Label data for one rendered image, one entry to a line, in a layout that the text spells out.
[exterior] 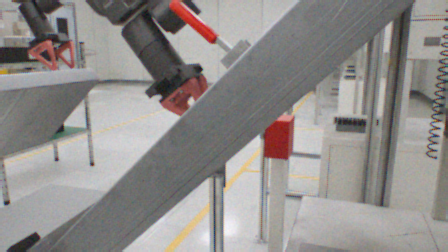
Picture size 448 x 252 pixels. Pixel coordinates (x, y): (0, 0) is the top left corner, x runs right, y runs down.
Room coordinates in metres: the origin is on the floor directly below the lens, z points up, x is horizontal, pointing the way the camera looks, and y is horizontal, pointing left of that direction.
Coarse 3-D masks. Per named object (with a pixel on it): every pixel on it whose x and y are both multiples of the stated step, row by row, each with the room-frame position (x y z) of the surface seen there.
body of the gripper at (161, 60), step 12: (156, 48) 0.55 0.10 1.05; (168, 48) 0.56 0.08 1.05; (144, 60) 0.55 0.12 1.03; (156, 60) 0.54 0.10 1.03; (168, 60) 0.54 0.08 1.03; (180, 60) 0.56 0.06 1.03; (156, 72) 0.54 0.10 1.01; (168, 72) 0.51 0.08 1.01; (156, 84) 0.52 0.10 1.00; (168, 84) 0.56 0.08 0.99
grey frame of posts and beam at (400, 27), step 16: (400, 16) 0.90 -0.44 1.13; (400, 32) 0.91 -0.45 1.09; (400, 48) 0.90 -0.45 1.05; (400, 64) 0.89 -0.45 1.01; (400, 80) 0.89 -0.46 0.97; (384, 96) 0.93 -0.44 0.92; (400, 96) 0.89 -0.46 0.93; (384, 112) 0.90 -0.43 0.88; (400, 112) 0.89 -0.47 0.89; (384, 128) 0.90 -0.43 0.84; (384, 144) 0.90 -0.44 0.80; (384, 160) 0.90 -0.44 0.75; (384, 176) 0.91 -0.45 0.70; (384, 192) 0.90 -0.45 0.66
